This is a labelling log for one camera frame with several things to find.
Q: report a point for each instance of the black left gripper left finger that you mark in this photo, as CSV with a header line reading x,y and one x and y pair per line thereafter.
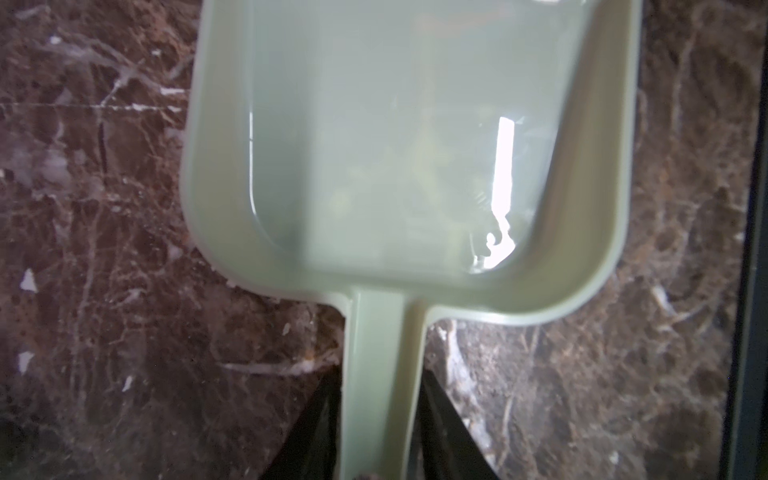
x,y
310,450

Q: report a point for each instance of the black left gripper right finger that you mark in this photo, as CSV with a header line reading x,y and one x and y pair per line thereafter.
x,y
448,449

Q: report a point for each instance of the pale green dustpan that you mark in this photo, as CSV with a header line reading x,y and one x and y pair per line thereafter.
x,y
406,162

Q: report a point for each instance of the black front mounting rail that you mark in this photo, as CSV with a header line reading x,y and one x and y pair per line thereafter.
x,y
744,446

